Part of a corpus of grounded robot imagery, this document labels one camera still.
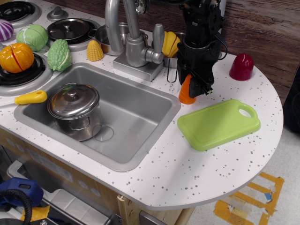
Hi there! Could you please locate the yellow toy corn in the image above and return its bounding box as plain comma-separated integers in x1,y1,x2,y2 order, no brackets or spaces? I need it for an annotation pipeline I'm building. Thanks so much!
87,40,104,61

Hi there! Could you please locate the steel pot with lid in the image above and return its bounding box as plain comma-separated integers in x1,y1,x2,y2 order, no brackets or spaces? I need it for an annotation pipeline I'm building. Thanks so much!
47,83,103,141

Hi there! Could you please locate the orange toy carrot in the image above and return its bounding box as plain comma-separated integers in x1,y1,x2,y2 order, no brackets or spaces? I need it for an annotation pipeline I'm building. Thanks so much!
179,74,196,105

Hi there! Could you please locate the steel pot lid on burner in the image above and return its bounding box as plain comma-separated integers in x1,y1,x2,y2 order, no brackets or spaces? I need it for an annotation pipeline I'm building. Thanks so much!
47,18,90,40

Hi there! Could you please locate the purple toy onion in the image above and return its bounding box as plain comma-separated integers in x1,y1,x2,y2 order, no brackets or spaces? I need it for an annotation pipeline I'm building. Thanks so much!
0,19,14,41

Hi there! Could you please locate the yellow handled toy knife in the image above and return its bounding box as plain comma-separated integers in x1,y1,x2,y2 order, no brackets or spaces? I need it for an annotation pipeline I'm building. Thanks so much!
0,90,48,107

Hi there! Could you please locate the orange toy pumpkin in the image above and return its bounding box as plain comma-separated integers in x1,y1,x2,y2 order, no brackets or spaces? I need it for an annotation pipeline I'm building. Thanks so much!
0,43,35,73

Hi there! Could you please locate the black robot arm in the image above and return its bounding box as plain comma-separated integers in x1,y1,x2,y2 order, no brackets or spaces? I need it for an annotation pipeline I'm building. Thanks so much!
177,0,226,98

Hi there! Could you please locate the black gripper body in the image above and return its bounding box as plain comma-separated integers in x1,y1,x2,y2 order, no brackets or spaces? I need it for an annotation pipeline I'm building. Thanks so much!
176,41,222,85

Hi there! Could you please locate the yellow toy banana squash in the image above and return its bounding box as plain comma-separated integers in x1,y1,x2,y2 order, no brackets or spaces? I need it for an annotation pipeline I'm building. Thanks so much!
162,31,180,58

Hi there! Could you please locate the silver toy faucet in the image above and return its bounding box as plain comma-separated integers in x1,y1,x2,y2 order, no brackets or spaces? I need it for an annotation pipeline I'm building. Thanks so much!
105,0,165,82

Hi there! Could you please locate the yellow tape on floor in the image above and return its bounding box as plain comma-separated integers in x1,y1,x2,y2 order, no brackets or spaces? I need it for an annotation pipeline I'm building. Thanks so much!
214,172,285,225

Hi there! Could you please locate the green plastic cutting board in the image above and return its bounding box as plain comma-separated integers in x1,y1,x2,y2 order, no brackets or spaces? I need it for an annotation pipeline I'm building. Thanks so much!
177,99,261,151

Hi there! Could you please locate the blue tool with black cable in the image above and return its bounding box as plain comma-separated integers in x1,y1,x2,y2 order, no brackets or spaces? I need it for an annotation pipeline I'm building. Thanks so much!
0,177,44,225

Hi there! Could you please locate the grey metal sink basin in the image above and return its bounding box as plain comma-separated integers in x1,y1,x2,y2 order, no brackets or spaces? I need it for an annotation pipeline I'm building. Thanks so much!
14,63,181,172

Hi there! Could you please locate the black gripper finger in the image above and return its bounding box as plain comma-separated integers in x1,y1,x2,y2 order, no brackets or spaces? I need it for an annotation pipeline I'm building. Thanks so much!
189,74,214,98
177,62,190,85

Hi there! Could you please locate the front left stove burner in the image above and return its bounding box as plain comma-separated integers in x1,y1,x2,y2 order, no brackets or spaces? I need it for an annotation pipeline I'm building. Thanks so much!
0,52,53,97

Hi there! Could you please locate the dark red toy pepper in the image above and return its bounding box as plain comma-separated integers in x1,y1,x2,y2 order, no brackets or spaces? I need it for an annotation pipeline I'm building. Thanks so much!
229,53,254,81

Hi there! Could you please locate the green toy bitter gourd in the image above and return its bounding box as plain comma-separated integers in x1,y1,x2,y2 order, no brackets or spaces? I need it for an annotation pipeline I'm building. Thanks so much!
47,39,71,71

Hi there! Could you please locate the stove burner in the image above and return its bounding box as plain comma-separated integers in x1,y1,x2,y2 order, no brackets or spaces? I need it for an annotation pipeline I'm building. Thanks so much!
0,52,53,97
0,1,41,29

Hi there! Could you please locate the steel pot behind faucet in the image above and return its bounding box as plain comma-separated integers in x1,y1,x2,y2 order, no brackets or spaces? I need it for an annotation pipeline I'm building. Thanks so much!
88,22,149,56

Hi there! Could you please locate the back left stove burner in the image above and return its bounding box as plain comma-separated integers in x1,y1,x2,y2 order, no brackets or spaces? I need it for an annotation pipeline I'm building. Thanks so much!
0,1,41,29

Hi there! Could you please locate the green toy cabbage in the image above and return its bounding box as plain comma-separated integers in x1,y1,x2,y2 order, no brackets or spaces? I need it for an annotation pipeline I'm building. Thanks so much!
16,24,49,52

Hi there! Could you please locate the grey stove knob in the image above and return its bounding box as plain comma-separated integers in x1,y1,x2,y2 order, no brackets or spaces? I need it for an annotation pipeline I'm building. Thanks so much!
47,7,68,21

